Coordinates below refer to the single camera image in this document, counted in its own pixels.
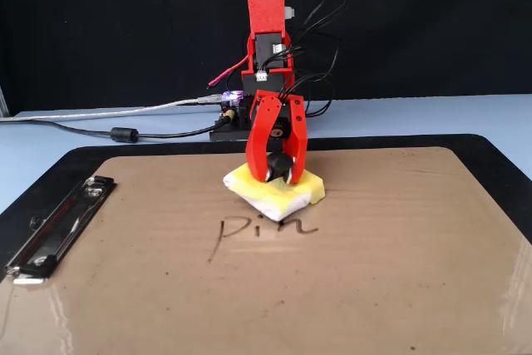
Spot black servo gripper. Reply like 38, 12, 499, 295
243, 68, 309, 185

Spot yellow sponge with black knob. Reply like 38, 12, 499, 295
222, 151, 328, 223

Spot black robot base with board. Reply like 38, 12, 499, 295
209, 89, 255, 142

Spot brown clipboard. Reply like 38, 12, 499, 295
0, 145, 532, 355

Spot black backdrop cloth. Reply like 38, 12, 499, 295
0, 0, 532, 117

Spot silver metal clipboard clip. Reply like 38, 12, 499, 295
2, 175, 118, 286

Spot red wire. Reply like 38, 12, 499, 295
209, 57, 250, 88

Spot black servo wires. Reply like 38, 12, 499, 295
273, 0, 348, 119

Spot black cable with ferrite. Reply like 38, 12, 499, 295
37, 116, 234, 144

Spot silver braided usb cable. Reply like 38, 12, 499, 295
0, 92, 225, 124

